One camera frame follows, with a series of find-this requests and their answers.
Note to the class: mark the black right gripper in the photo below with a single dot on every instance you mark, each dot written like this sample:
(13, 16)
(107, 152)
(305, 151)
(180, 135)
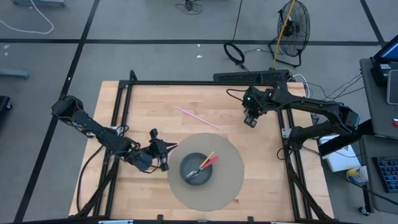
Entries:
(256, 101)

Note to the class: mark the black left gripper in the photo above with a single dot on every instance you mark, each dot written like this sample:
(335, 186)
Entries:
(158, 149)

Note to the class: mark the grey round bowl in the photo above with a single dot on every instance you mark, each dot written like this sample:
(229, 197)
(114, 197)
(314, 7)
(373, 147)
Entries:
(189, 165)

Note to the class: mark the pink drinking straw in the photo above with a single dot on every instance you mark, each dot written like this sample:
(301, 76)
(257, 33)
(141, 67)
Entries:
(197, 117)

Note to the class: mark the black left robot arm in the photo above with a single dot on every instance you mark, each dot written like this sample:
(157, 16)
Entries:
(102, 137)

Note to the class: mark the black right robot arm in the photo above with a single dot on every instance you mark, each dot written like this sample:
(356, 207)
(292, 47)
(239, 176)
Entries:
(317, 107)

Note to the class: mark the round grey placemat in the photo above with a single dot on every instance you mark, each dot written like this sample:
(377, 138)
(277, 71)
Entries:
(224, 189)

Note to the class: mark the black floor fan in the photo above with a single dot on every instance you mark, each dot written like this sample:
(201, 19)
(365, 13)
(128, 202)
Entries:
(293, 31)

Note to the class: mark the white box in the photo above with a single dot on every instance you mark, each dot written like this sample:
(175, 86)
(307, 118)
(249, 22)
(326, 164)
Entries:
(342, 160)

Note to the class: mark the grey side desk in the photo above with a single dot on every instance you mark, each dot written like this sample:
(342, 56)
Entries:
(377, 115)

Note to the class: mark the white yellow blue bottle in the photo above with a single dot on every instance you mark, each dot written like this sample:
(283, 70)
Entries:
(357, 175)

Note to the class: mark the black desk device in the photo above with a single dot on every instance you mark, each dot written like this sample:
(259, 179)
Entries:
(379, 73)

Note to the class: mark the grey tablet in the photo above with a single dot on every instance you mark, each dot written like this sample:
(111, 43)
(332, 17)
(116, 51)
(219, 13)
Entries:
(393, 87)

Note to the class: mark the small red object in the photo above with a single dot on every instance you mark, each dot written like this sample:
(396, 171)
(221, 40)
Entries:
(395, 123)

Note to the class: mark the black computer monitor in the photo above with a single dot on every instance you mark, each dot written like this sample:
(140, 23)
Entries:
(390, 51)

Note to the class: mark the black backlit keyboard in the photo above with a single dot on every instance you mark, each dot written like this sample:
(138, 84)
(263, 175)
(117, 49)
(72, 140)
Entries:
(388, 172)

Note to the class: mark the black wheeled object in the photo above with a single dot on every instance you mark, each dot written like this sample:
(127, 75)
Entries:
(3, 105)

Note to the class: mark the grey floor foot bar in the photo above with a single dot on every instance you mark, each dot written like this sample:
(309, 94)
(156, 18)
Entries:
(14, 74)

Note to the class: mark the black metal table frame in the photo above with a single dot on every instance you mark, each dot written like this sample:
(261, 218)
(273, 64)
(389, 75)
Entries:
(202, 83)

